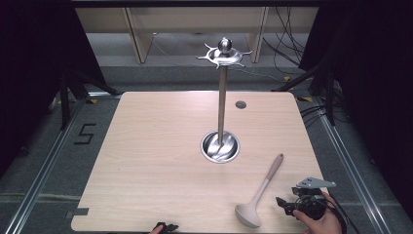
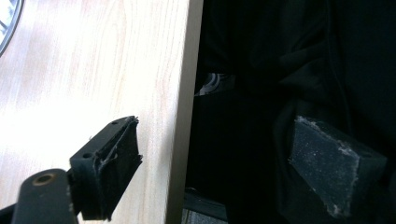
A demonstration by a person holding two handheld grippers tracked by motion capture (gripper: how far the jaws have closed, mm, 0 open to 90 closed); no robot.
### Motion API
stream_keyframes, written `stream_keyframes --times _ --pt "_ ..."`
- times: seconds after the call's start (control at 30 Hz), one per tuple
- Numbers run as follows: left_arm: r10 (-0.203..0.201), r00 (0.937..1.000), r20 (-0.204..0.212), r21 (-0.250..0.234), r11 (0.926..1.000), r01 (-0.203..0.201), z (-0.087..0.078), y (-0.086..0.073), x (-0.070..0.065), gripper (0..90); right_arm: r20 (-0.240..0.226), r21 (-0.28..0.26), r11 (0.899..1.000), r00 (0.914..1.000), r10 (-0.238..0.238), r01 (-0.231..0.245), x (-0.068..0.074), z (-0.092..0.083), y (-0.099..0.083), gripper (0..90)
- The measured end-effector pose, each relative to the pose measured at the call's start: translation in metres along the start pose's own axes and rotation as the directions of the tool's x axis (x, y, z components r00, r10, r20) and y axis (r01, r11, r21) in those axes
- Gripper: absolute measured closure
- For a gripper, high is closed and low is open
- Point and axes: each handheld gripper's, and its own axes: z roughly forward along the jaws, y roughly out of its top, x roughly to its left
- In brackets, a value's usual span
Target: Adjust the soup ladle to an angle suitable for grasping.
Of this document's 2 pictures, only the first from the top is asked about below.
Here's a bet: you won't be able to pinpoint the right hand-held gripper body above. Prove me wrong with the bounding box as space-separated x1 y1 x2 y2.
291 176 337 221

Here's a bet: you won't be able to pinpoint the beige wooden shelf unit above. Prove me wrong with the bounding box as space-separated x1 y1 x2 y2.
74 6 319 65

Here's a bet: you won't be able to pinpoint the aluminium floor rail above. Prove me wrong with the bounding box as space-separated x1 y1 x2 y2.
312 96 391 234
3 97 88 234

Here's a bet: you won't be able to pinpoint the bundle of black hanging cables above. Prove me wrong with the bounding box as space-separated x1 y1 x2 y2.
262 6 310 67

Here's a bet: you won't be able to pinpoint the person's right hand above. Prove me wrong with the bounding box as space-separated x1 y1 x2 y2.
291 191 344 234

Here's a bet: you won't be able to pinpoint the black floor cables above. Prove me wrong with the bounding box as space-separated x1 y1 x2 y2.
299 102 327 129

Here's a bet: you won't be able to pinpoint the beige silicone ladle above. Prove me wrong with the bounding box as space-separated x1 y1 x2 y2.
234 153 284 229

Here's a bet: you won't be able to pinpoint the black tape strip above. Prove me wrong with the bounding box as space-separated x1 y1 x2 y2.
65 207 90 220

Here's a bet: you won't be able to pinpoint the black metal stand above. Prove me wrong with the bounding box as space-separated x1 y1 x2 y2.
272 63 337 127
58 68 122 132

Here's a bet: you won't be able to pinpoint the steel utensil hanging rack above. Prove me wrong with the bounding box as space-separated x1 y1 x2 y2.
196 36 253 164

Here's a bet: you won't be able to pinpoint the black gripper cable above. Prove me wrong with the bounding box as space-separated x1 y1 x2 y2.
324 194 362 234

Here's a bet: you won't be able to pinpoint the black curtain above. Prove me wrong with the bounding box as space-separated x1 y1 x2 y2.
0 0 108 178
298 0 413 215

